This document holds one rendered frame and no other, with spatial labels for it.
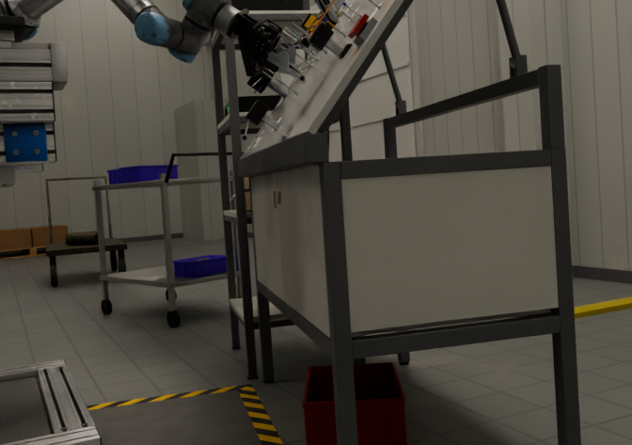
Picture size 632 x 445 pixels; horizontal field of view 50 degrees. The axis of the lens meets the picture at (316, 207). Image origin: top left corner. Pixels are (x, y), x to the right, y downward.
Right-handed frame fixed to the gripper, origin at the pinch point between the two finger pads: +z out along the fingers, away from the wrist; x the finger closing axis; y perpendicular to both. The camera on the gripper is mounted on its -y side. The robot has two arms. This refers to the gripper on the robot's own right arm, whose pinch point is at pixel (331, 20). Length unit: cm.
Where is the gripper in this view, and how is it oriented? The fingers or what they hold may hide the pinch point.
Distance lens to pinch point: 182.7
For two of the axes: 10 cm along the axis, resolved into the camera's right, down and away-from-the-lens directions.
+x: -1.5, -1.5, 9.8
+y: 8.6, -5.1, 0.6
